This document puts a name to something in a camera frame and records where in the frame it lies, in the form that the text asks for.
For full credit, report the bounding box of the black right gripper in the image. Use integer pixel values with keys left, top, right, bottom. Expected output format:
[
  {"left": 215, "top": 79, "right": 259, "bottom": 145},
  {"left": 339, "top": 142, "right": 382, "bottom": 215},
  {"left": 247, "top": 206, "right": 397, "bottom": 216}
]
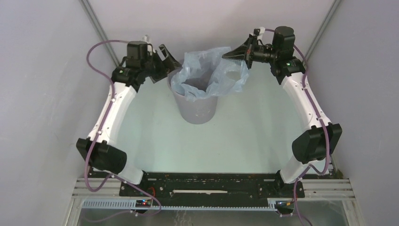
[{"left": 223, "top": 34, "right": 279, "bottom": 70}]

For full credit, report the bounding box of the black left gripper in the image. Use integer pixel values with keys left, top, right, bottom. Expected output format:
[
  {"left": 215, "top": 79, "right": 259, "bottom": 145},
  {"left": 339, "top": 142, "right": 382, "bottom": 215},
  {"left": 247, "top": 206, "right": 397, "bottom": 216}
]
[{"left": 141, "top": 44, "right": 181, "bottom": 83}]

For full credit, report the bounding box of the translucent blue trash bag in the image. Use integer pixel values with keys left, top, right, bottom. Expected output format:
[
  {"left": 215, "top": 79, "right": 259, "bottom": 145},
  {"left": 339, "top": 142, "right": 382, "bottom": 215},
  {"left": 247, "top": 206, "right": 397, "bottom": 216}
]
[{"left": 170, "top": 47, "right": 249, "bottom": 102}]

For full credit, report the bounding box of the grey plastic trash bin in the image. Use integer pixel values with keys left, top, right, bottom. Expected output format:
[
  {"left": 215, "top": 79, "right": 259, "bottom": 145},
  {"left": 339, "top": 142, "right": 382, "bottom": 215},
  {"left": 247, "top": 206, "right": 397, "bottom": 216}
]
[{"left": 167, "top": 68, "right": 218, "bottom": 125}]

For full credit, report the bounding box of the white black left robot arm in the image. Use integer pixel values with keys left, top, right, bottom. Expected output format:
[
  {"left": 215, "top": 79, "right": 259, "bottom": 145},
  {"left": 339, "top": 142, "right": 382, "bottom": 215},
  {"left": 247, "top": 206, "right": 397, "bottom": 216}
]
[{"left": 76, "top": 40, "right": 182, "bottom": 196}]

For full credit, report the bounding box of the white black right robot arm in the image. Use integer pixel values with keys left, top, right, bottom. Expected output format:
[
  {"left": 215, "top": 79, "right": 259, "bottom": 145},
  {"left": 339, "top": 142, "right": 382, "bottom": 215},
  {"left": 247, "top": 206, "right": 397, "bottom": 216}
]
[{"left": 223, "top": 26, "right": 343, "bottom": 197}]

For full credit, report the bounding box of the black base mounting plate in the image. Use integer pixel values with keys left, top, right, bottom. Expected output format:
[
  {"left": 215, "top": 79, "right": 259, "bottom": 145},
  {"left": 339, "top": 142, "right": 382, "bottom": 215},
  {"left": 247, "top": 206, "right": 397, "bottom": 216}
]
[{"left": 138, "top": 172, "right": 304, "bottom": 207}]

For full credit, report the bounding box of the small electronics board with LEDs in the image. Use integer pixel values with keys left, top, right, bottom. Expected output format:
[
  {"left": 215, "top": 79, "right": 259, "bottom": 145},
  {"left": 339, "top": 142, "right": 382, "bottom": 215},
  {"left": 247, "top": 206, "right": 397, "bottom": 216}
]
[{"left": 135, "top": 200, "right": 152, "bottom": 208}]

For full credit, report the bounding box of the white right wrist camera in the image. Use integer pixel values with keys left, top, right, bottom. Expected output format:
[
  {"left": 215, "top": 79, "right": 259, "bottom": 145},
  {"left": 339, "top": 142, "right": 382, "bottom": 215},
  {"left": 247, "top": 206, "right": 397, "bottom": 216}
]
[{"left": 253, "top": 27, "right": 265, "bottom": 40}]

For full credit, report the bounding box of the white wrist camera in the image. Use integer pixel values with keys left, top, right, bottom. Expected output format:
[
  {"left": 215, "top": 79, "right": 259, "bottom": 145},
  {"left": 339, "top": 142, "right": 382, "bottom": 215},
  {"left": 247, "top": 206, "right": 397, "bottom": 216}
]
[
  {"left": 142, "top": 34, "right": 155, "bottom": 54},
  {"left": 253, "top": 27, "right": 265, "bottom": 40}
]

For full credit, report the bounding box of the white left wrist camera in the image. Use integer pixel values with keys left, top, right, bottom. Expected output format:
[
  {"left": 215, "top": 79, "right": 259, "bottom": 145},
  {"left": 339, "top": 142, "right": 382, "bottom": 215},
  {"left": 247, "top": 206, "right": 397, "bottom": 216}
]
[{"left": 142, "top": 34, "right": 155, "bottom": 54}]

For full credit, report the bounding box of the light blue cable duct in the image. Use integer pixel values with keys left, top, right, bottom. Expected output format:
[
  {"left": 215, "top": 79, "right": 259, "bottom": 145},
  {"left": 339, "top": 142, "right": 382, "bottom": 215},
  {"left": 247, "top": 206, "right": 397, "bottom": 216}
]
[{"left": 81, "top": 198, "right": 277, "bottom": 211}]

